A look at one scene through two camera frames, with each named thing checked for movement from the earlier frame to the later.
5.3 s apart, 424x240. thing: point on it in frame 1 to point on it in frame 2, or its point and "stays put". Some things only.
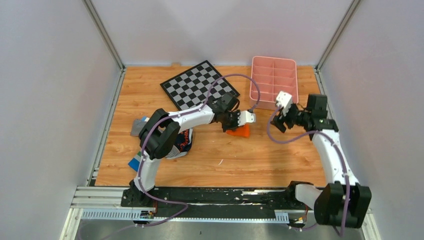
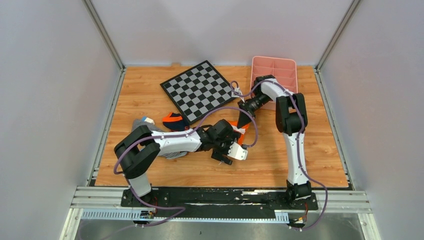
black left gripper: x=225 y=128 to x=222 y=156
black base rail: x=173 y=202 stays put
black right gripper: x=279 y=120 to x=244 y=119
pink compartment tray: x=273 y=75 stays put
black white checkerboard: x=189 y=88 stays put
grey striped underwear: x=137 y=126 stays put
